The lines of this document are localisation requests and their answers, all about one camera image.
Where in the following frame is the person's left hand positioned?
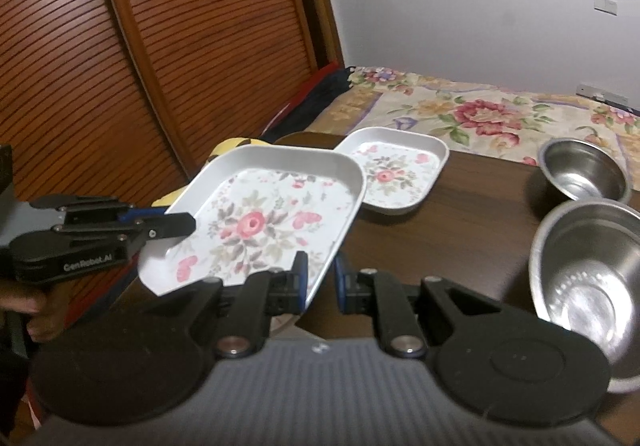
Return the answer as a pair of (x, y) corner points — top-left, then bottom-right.
(0, 278), (69, 343)

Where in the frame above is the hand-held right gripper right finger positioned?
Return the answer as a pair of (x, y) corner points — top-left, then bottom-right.
(334, 253), (506, 360)

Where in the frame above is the large stainless steel bowl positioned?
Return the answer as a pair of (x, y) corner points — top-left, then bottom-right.
(529, 199), (640, 394)

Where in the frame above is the large floral white plate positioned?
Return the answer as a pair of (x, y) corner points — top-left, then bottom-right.
(137, 146), (366, 309)

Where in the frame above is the floral bedspread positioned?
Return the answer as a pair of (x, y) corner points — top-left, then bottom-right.
(320, 66), (640, 187)

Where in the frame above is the wooden louvered wardrobe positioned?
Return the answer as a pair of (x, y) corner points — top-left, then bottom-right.
(0, 0), (346, 307)

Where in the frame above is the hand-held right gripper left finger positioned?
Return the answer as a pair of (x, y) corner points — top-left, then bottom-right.
(145, 251), (309, 360)

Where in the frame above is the small floral white plate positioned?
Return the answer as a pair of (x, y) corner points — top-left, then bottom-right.
(334, 127), (450, 216)

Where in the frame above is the white wall socket row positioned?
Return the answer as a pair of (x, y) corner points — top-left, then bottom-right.
(576, 83), (630, 107)

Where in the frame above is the small stainless steel bowl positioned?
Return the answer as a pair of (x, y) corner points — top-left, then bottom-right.
(537, 138), (632, 204)

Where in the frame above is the yellow cloth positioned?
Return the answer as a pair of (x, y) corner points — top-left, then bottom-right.
(150, 136), (273, 209)

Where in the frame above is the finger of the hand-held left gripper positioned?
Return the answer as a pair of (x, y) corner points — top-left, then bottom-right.
(29, 195), (167, 227)
(50, 212), (197, 252)

